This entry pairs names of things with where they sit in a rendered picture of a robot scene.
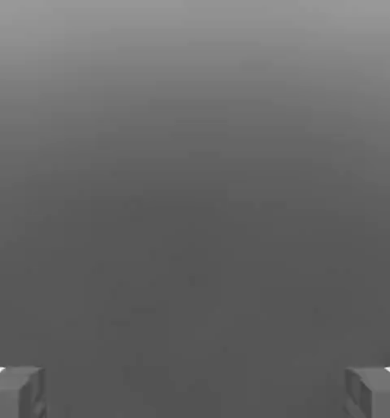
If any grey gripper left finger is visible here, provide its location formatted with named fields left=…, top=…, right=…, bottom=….
left=0, top=366, right=47, bottom=418

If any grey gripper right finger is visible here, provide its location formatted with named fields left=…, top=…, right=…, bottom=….
left=343, top=366, right=390, bottom=418

